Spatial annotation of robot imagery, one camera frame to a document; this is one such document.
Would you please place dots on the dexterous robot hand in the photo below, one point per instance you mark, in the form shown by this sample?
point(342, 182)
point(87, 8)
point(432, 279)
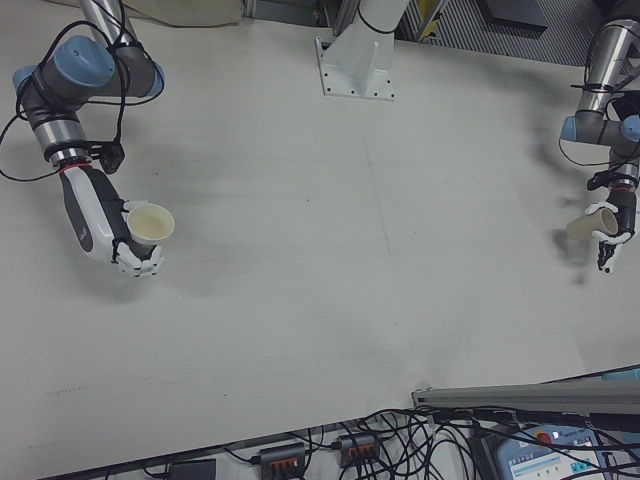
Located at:
point(625, 210)
point(92, 215)

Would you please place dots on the white paper cup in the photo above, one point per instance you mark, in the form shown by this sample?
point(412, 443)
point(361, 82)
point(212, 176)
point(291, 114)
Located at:
point(150, 222)
point(585, 227)

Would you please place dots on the UR5e robot arm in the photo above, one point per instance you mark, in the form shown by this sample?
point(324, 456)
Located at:
point(75, 60)
point(590, 127)

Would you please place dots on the grey aluminium profile bar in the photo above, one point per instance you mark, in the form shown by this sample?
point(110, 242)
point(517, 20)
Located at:
point(500, 397)

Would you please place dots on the robot teach pendant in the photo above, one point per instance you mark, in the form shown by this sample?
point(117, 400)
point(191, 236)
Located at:
point(560, 450)

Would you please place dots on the black power adapter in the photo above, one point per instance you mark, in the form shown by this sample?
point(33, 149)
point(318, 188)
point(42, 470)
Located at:
point(192, 470)

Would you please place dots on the black power strip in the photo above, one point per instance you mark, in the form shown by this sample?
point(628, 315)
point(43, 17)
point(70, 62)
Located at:
point(282, 456)
point(357, 446)

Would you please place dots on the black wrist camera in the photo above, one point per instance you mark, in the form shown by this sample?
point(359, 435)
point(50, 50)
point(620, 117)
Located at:
point(599, 180)
point(112, 156)

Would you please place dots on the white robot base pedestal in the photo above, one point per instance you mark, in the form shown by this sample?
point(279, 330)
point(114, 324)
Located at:
point(357, 65)

